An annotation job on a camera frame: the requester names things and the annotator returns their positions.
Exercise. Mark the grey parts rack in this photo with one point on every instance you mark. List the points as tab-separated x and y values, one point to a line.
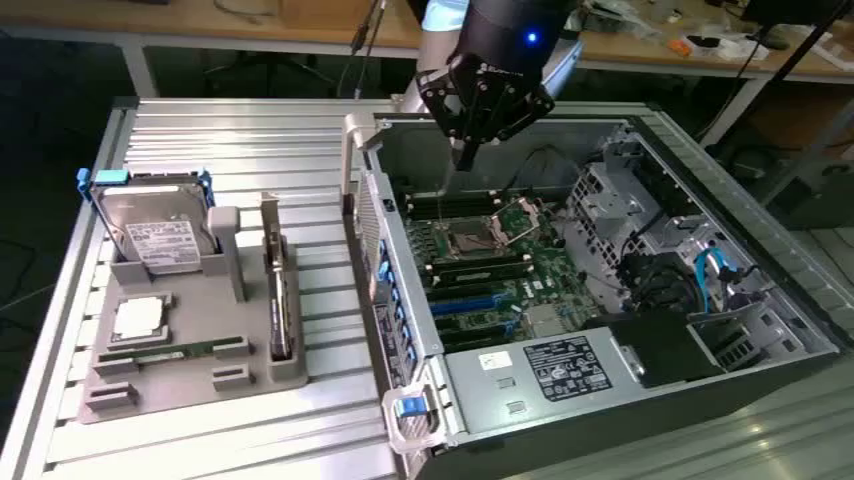
193	310

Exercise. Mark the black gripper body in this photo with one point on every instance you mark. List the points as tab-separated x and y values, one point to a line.
507	35

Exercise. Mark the black computer mouse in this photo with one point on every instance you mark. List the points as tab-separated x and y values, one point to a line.
775	39

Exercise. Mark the silver CPU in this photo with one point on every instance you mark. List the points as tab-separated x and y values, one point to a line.
139	320

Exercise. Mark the clear plastic bag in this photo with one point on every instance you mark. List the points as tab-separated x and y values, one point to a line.
640	25

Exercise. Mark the metal disk bay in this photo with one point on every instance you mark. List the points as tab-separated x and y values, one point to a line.
734	345

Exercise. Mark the installed dark RAM stick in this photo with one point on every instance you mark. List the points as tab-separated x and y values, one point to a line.
480	272

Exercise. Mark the blue card retention latch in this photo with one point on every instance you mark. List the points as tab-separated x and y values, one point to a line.
411	356
386	272
406	335
383	250
400	315
394	294

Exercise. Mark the dark equipment box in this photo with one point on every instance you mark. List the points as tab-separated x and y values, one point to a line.
814	200

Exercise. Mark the CPU socket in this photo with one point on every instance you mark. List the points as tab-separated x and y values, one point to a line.
470	240

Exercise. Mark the wooden desk with clutter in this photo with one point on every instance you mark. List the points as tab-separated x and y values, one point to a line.
634	52

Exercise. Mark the white and black device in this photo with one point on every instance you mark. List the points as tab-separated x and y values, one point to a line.
730	47

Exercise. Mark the black monitor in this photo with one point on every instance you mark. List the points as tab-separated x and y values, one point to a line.
787	7

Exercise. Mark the green motherboard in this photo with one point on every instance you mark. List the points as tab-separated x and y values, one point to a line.
554	285

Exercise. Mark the black RAM slot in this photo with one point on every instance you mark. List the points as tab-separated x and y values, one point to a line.
454	215
454	208
454	196
454	202

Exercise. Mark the blue expansion slot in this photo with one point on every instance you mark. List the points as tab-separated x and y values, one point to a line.
467	304

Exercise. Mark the wooden desk white legs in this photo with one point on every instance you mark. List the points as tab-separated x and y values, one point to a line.
200	20

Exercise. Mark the metal socket cover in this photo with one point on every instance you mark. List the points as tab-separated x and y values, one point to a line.
528	210

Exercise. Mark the silver hard disk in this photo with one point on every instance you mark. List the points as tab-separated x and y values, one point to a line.
160	235

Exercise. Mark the blue case release latch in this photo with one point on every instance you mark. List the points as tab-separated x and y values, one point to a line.
410	406

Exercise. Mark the black tripod pole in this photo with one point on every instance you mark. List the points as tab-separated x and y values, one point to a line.
807	40

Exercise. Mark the open black PC case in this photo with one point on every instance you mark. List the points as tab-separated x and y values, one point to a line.
667	425

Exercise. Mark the long black expansion slot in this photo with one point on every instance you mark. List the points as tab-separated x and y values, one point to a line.
476	342
480	327

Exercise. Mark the black plastic box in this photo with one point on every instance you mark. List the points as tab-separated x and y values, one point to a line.
654	350

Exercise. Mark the thin socket locking lever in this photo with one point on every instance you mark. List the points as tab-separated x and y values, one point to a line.
440	205

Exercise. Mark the green RAM stick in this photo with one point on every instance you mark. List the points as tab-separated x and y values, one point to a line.
173	350

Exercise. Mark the perforated metal drive cage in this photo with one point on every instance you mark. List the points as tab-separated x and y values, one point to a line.
614	210

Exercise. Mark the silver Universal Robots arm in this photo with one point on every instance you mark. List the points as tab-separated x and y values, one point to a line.
434	50

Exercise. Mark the small orange object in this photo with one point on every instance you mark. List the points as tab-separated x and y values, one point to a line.
679	47

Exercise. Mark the graphics card with metal bracket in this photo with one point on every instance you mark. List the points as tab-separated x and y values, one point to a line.
280	300

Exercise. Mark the blue disk carrier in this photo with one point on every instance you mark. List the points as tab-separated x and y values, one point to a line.
109	177

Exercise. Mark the grey power supply unit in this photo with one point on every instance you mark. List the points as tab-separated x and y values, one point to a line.
494	400

